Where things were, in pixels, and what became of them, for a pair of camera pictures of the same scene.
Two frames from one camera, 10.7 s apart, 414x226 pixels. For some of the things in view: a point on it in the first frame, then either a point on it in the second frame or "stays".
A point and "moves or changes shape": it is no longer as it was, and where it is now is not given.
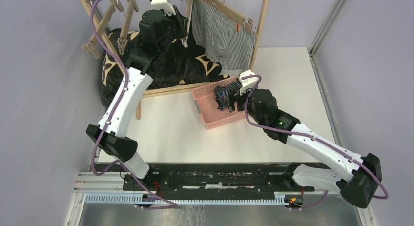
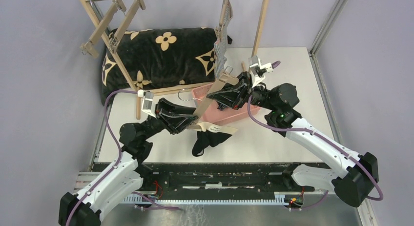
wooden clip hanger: x=184 y=41 -> x=224 y=78
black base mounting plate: x=191 y=179 stays
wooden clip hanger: x=122 y=42 moves or changes shape
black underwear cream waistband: x=185 y=47 -> x=210 y=134
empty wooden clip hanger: x=92 y=47 stays
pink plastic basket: x=205 y=98 stays
